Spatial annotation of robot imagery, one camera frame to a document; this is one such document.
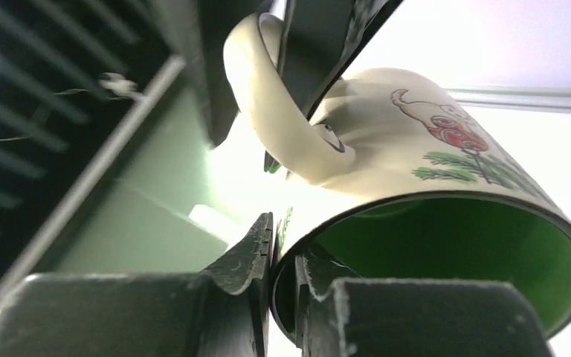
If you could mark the cream christmas mug green inside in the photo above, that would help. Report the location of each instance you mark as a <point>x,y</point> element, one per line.
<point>395,179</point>

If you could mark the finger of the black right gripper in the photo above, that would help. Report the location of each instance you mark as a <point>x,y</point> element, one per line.
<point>320,39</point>
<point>197,30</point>

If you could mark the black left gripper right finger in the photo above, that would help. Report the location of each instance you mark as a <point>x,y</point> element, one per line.
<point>341,314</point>

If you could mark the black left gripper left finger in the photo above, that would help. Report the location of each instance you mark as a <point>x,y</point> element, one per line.
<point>221,310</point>

